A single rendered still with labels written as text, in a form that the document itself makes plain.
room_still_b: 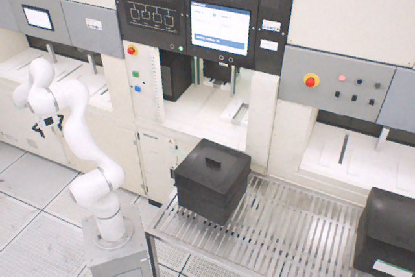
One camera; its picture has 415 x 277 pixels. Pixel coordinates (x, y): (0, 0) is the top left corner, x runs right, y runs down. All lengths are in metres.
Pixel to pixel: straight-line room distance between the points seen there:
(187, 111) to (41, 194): 1.48
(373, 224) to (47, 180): 2.53
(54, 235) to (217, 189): 1.59
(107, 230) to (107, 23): 1.05
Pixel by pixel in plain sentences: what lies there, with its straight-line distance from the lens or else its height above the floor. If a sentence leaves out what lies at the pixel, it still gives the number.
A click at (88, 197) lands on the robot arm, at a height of 1.14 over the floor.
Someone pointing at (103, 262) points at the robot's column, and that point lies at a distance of 1.83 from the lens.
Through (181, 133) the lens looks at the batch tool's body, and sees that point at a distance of 2.19.
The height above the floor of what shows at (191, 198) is 0.87.
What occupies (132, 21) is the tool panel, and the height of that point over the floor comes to 1.52.
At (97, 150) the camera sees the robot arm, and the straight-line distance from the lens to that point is 1.55.
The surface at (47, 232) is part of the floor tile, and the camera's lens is 2.99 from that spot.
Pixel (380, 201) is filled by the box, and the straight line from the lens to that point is 1.80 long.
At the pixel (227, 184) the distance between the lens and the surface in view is 1.69.
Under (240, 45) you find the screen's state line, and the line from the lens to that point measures 1.70.
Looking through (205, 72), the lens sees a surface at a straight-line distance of 2.52.
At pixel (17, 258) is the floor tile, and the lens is 2.95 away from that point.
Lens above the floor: 2.29
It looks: 39 degrees down
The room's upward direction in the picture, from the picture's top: straight up
